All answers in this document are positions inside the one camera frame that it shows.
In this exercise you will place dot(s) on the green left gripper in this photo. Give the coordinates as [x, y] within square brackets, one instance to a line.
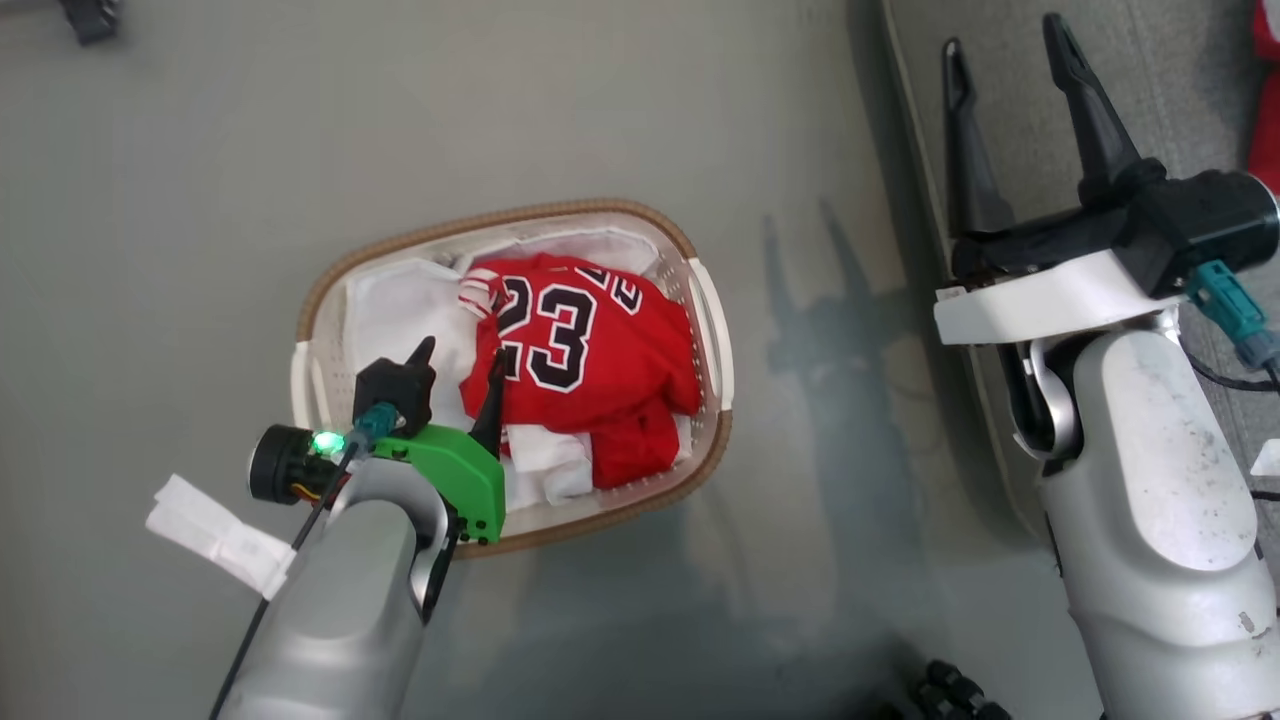
[455, 480]

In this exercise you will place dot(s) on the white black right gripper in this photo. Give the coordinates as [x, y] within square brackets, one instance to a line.
[1120, 270]

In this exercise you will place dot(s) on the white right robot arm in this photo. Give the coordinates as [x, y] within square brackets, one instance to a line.
[1160, 540]

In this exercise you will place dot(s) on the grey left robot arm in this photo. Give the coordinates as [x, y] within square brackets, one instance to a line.
[340, 610]

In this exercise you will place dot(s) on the white laundry basket brown rim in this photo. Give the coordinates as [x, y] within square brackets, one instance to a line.
[700, 330]

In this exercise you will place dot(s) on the large white garment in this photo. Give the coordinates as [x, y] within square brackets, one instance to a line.
[400, 310]

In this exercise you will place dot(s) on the small folded white cloth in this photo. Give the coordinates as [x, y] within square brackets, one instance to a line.
[550, 465]

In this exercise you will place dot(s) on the red number 23 jersey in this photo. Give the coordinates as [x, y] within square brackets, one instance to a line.
[590, 340]

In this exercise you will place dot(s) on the red shorts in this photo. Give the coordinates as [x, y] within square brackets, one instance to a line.
[635, 445]

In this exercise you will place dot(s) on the red cloth item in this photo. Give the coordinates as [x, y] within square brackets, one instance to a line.
[1268, 120]

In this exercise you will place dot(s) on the white tape tag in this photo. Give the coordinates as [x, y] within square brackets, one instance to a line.
[215, 535]

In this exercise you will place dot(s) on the small white tag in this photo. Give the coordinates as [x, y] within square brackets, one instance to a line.
[1268, 458]

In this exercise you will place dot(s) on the dark blurry floor object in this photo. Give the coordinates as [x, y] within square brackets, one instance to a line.
[92, 18]

